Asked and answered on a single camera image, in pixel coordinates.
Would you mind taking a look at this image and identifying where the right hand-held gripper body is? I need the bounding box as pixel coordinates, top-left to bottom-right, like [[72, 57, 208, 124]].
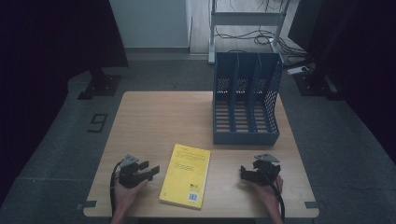
[[250, 153, 281, 187]]

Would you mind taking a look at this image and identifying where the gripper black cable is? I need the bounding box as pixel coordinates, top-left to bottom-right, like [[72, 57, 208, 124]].
[[258, 167, 286, 222], [108, 161, 124, 217]]

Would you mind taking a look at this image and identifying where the yellow book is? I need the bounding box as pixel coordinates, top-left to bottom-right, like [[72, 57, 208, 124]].
[[159, 143, 212, 210]]

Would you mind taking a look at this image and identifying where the white cabinet panel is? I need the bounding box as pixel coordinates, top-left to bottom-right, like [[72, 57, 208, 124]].
[[108, 0, 192, 49]]

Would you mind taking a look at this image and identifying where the person's left hand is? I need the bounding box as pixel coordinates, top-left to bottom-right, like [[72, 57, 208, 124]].
[[113, 179, 149, 216]]

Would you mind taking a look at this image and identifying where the dark curtain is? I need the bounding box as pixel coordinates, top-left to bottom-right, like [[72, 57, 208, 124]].
[[0, 0, 130, 207], [288, 0, 396, 157]]

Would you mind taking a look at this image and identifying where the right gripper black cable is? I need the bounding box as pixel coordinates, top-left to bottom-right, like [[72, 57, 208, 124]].
[[258, 167, 286, 222]]

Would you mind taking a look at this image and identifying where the blue file rack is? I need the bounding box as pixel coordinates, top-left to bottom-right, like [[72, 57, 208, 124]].
[[212, 51, 284, 147]]

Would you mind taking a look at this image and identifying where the person's right hand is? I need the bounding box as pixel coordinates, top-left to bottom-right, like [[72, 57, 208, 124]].
[[251, 175, 284, 213]]

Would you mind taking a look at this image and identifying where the white power strip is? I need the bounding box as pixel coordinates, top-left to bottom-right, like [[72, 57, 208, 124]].
[[287, 65, 311, 76]]

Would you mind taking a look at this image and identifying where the white metal stand frame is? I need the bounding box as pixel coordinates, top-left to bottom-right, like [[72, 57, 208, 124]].
[[207, 0, 292, 64]]

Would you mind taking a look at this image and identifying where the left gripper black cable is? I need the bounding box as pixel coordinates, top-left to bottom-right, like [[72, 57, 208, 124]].
[[108, 161, 124, 217]]

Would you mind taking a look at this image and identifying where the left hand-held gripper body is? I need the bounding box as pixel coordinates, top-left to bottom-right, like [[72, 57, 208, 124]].
[[119, 153, 150, 189]]

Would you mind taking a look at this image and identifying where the tangle of floor cables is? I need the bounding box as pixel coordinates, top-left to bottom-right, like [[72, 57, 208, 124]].
[[214, 26, 310, 60]]

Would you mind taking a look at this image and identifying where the dark stand base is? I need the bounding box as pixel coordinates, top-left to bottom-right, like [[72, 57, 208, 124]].
[[293, 69, 341, 101], [78, 66, 122, 101]]

